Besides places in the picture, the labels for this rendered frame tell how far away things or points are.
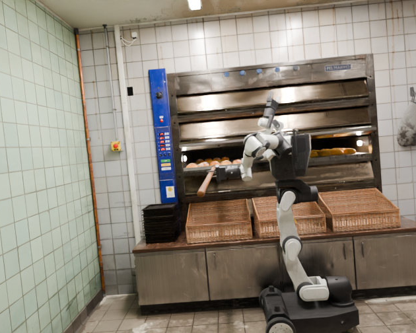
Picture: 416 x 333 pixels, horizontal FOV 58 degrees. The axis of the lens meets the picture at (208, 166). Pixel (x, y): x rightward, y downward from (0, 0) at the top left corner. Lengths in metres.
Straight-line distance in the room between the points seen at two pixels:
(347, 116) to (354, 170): 0.52
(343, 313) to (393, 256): 0.82
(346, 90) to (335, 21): 0.64
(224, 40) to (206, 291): 2.26
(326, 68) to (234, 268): 2.02
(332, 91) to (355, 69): 0.30
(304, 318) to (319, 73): 2.18
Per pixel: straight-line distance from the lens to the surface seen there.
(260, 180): 3.64
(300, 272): 2.88
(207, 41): 3.74
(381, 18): 4.07
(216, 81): 3.67
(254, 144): 2.27
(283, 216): 2.73
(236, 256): 3.20
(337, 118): 3.78
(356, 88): 3.86
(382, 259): 3.46
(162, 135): 3.62
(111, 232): 3.86
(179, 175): 3.64
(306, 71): 3.77
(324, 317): 2.84
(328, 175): 3.75
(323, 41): 3.85
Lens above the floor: 1.38
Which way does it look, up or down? 3 degrees down
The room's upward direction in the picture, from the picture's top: 5 degrees counter-clockwise
